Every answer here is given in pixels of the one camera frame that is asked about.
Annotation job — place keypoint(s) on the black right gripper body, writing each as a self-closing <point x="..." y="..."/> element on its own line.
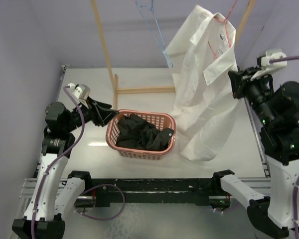
<point x="257" y="91"/>

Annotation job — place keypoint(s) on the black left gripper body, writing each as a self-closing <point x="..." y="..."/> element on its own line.
<point x="88" y="114"/>

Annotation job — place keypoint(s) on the dark pinstriped shirt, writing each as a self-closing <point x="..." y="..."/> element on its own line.
<point x="137" y="133"/>

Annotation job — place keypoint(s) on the white shirt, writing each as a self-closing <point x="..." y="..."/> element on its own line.
<point x="204" y="109"/>

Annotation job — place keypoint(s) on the red wire hanger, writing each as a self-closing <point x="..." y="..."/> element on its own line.
<point x="223" y="35"/>

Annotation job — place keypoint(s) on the blue wire hanger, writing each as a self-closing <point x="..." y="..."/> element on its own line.
<point x="154" y="28"/>

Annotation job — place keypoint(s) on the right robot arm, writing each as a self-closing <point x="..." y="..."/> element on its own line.
<point x="278" y="111"/>

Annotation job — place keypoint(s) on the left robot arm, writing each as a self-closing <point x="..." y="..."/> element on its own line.
<point x="45" y="215"/>

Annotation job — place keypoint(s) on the pink plastic basket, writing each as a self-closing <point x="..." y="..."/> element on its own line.
<point x="160" y="120"/>

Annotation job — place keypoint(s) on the wooden clothes rack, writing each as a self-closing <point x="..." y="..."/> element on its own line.
<point x="157" y="89"/>

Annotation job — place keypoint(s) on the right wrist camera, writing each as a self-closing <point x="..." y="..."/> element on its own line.
<point x="267" y="63"/>

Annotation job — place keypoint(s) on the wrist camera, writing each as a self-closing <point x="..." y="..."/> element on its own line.
<point x="267" y="63"/>
<point x="80" y="92"/>

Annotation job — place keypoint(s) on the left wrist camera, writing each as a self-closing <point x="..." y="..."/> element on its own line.
<point x="80" y="92"/>

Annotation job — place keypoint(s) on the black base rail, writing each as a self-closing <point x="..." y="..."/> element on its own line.
<point x="197" y="191"/>

